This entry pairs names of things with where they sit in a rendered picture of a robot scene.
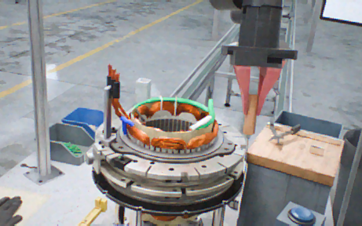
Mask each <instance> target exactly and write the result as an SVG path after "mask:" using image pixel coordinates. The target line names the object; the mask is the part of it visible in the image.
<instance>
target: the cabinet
mask: <svg viewBox="0 0 362 226"><path fill-rule="evenodd" d="M246 168H247V174H246V178H245V181H244V185H243V194H242V197H241V200H240V211H239V217H238V219H237V224H236V226H275V223H276V218H277V217H278V216H279V215H280V213H281V212H282V211H283V210H284V208H285V207H286V206H287V204H288V203H289V202H294V203H295V204H297V205H299V206H303V207H305V208H307V209H309V210H313V211H315V212H317V213H319V214H321V215H325V212H326V209H327V202H328V199H329V196H330V191H331V186H329V185H326V184H321V183H317V182H315V181H313V180H306V179H304V178H301V177H296V176H293V175H290V174H288V173H282V172H280V171H277V170H274V169H269V168H265V167H264V166H259V165H255V164H253V163H250V162H247V165H245V170H244V176H245V173H246Z"/></svg>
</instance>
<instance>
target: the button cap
mask: <svg viewBox="0 0 362 226"><path fill-rule="evenodd" d="M291 216H292V217H293V218H294V219H295V220H297V221H301V222H306V223H308V222H312V221H313V218H314V214H313V213H312V211H311V210H309V209H307V208H305V207H303V206H296V207H293V208H292V209H291Z"/></svg>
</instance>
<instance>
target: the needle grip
mask: <svg viewBox="0 0 362 226"><path fill-rule="evenodd" d="M258 99H259V95H257V94H252V93H249V97H248V105H247V115H245V119H244V124H243V133H245V134H246V135H254V133H255V127H256V121H257V106H258Z"/></svg>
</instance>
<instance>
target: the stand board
mask: <svg viewBox="0 0 362 226"><path fill-rule="evenodd" d="M266 126H267V125H266ZM266 126H265V127H264V129H263V130H262V131H261V133H259V135H258V136H257V138H256V139H255V140H254V142H253V144H251V145H250V147H249V148H248V149H247V152H246V154H245V158H244V161H246V155H247V162H250V163H253V164H255V165H259V166H264V167H265V168H269V169H273V170H277V171H280V172H282V173H288V174H290V175H293V176H296V177H301V178H304V179H306V180H313V181H315V182H317V183H321V184H326V185H329V186H332V187H333V184H334V181H335V177H336V174H337V172H336V171H337V168H338V164H339V162H340V156H341V153H342V149H343V146H344V140H343V141H342V143H341V146H339V145H336V144H329V143H326V142H323V141H320V140H313V139H310V138H308V137H302V136H301V137H300V136H297V135H291V134H290V135H288V136H286V137H284V141H283V145H279V144H273V143H270V141H269V139H270V138H271V136H272V131H271V129H269V128H267V127H266ZM311 144H312V145H316V146H318V147H321V148H324V155H323V156H322V155H314V154H312V153H309V149H310V146H311Z"/></svg>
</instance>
